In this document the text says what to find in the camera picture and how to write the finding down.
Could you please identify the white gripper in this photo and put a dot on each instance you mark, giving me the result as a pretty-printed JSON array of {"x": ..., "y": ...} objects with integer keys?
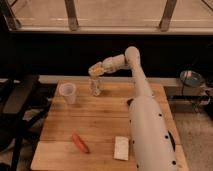
[{"x": 96, "y": 70}]

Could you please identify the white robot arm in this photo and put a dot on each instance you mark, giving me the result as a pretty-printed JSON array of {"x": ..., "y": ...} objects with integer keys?
[{"x": 151, "y": 140}]

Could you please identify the clear plastic cup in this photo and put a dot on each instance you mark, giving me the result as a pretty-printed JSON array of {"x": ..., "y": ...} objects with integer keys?
[{"x": 68, "y": 92}]

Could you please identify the orange carrot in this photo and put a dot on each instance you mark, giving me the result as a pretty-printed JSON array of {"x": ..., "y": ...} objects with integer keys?
[{"x": 79, "y": 143}]

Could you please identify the white sponge block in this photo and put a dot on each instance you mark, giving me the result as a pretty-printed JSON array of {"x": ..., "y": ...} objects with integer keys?
[{"x": 121, "y": 148}]

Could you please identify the black chair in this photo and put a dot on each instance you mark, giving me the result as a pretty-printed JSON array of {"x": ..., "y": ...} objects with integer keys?
[{"x": 21, "y": 106}]

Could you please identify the metal bowl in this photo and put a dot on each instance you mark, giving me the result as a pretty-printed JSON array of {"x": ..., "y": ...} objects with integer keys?
[{"x": 191, "y": 78}]

